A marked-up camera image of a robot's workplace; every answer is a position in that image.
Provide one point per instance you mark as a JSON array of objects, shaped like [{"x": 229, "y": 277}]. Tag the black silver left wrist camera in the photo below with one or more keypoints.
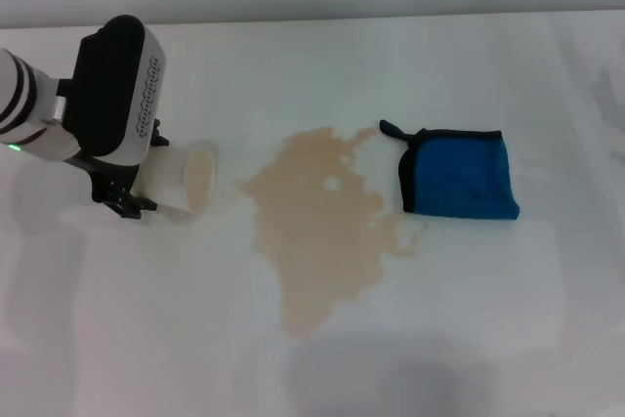
[{"x": 110, "y": 90}]

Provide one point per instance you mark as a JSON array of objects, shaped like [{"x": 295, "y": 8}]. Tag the brown water stain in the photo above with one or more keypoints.
[{"x": 312, "y": 231}]

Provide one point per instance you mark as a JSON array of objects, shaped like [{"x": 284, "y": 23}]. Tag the white paper cup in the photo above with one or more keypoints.
[{"x": 190, "y": 178}]

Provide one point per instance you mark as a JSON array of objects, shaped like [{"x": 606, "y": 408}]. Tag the blue rag with black trim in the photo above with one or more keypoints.
[{"x": 464, "y": 178}]

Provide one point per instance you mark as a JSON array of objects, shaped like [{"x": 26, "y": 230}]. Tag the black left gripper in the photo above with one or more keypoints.
[{"x": 110, "y": 173}]

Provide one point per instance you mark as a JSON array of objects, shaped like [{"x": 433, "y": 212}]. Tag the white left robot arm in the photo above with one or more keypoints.
[{"x": 22, "y": 104}]

